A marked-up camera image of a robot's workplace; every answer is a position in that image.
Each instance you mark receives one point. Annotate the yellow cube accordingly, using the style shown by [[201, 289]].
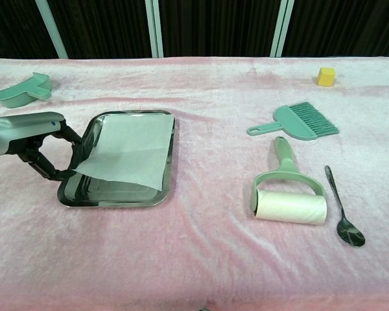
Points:
[[325, 77]]

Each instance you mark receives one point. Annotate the white metal frame post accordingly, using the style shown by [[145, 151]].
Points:
[[53, 35], [280, 32], [155, 32]]

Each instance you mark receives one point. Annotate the green lint roller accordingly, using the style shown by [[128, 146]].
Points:
[[288, 205]]

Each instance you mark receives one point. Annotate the pink plush table cloth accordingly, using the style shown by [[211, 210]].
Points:
[[194, 259]]

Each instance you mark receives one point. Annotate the green plastic dustpan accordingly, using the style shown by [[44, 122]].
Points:
[[16, 95]]

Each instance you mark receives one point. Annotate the white paper sheet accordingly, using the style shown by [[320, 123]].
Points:
[[133, 145]]

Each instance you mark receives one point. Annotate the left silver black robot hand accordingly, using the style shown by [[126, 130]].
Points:
[[22, 129]]

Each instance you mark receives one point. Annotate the stainless steel tray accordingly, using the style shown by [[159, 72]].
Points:
[[116, 197]]

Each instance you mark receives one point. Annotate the dark metal spoon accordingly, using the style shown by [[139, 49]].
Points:
[[351, 234]]

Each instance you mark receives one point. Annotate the green hand brush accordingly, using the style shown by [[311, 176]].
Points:
[[291, 123]]

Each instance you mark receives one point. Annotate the black pleated curtain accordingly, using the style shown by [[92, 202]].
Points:
[[214, 26]]

